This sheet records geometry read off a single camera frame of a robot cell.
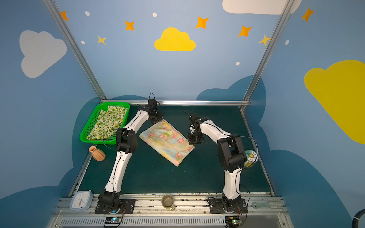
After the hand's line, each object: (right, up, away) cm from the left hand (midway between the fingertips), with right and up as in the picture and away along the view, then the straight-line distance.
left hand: (164, 117), depth 112 cm
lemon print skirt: (-42, -5, -7) cm, 43 cm away
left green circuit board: (-21, -54, -41) cm, 71 cm away
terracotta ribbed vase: (-37, -24, -27) cm, 51 cm away
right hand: (+22, -17, -17) cm, 33 cm away
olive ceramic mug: (+7, -47, -36) cm, 60 cm away
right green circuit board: (+41, -55, -40) cm, 79 cm away
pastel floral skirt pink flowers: (+4, -18, -13) cm, 23 cm away
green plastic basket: (-52, -9, -13) cm, 54 cm away
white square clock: (-39, -45, -38) cm, 71 cm away
